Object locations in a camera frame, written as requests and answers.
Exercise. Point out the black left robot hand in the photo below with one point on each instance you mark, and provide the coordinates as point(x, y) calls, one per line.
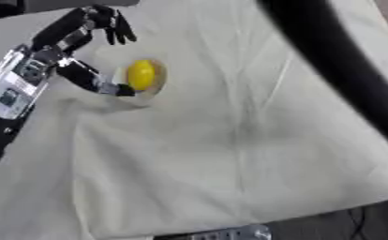
point(60, 28)

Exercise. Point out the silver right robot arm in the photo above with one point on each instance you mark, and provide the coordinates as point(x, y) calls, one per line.
point(233, 233)

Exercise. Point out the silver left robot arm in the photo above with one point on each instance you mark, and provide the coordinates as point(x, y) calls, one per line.
point(14, 84)

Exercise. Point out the yellow toy lemon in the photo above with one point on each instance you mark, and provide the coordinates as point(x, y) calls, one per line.
point(141, 75)

